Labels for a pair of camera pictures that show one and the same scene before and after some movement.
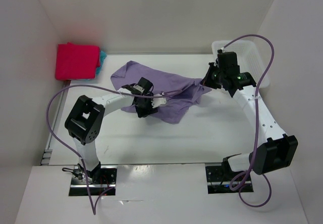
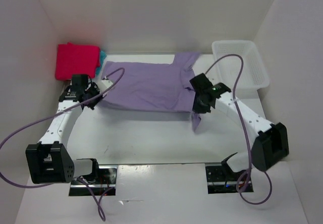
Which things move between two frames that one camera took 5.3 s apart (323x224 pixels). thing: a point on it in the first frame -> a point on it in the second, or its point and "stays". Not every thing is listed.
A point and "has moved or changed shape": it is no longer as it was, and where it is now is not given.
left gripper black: [148, 111] -> [91, 105]
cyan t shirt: [103, 55] stays
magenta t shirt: [76, 62] stays
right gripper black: [206, 80] -> [197, 108]
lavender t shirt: [182, 93] has moved or changed shape
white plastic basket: [249, 58] stays
